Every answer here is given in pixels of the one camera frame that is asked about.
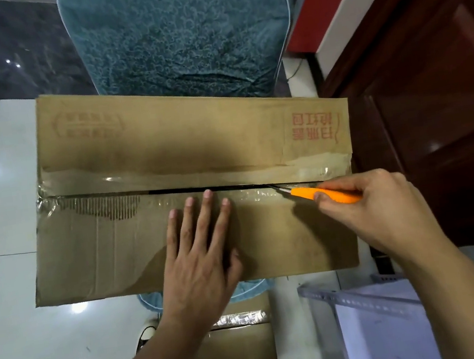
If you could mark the person's left hand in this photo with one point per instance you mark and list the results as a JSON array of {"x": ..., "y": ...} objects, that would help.
[{"x": 200, "y": 276}]

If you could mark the person's right hand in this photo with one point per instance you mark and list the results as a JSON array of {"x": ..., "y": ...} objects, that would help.
[{"x": 388, "y": 212}]

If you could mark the orange utility knife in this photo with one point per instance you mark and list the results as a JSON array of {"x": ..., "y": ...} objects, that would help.
[{"x": 319, "y": 193}]

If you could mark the white metal shelving rack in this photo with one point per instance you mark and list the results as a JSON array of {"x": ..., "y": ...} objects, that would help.
[{"x": 384, "y": 332}]

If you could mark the large brown cardboard box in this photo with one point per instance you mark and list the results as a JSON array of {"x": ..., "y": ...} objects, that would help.
[{"x": 177, "y": 133}]

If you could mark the person's right forearm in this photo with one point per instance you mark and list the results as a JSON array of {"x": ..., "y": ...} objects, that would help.
[{"x": 469, "y": 307}]

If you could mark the black and white sneaker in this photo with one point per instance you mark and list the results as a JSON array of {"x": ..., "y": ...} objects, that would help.
[{"x": 146, "y": 337}]

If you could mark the small printed brown carton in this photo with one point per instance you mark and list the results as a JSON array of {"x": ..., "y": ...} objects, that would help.
[{"x": 245, "y": 353}]

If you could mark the dark wooden door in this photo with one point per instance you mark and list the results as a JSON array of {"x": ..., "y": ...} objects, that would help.
[{"x": 436, "y": 85}]

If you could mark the teal fabric chair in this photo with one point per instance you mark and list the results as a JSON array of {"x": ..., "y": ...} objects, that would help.
[{"x": 179, "y": 30}]

